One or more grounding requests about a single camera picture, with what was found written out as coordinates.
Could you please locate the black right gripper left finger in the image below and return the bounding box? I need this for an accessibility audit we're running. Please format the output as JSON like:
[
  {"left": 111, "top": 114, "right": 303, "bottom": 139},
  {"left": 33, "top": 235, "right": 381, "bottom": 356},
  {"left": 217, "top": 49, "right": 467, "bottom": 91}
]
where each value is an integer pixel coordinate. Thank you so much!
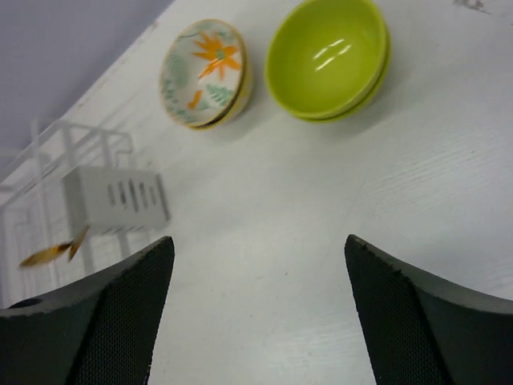
[{"left": 1, "top": 237, "right": 175, "bottom": 384}]

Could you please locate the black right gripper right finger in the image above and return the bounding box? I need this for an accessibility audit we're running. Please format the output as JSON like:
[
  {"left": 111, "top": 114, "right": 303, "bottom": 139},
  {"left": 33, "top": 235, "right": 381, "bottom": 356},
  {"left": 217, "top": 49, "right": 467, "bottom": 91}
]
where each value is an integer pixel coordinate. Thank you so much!
[{"left": 344, "top": 234, "right": 512, "bottom": 384}]

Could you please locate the lime green bowl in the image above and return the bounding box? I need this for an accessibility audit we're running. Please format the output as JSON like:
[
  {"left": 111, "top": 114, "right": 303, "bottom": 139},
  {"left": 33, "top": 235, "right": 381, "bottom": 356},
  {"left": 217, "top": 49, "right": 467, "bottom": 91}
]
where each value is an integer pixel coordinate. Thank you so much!
[
  {"left": 265, "top": 1, "right": 388, "bottom": 120},
  {"left": 297, "top": 23, "right": 392, "bottom": 124}
]

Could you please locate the orange flower ceramic bowl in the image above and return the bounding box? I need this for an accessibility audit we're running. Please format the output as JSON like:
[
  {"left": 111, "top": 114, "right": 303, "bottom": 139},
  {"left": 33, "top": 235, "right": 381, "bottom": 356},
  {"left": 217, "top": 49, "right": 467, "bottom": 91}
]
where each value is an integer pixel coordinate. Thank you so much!
[{"left": 158, "top": 18, "right": 246, "bottom": 129}]

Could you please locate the gold spoon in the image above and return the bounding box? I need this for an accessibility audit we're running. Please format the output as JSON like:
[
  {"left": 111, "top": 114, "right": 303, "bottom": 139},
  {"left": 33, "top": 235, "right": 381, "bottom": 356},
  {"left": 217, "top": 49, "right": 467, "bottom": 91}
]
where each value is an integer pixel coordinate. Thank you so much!
[{"left": 18, "top": 225, "right": 90, "bottom": 269}]

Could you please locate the grey cutlery holder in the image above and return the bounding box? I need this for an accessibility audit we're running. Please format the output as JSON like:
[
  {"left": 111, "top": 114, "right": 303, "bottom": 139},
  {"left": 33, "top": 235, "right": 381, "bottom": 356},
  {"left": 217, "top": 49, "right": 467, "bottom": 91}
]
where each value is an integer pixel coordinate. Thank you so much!
[{"left": 62, "top": 165, "right": 171, "bottom": 236}]

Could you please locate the white wire dish rack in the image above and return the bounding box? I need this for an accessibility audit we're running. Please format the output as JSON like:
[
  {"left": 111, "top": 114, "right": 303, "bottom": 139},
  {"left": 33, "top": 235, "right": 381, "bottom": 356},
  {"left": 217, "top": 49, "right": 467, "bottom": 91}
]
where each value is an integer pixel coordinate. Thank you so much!
[{"left": 1, "top": 118, "right": 134, "bottom": 308}]

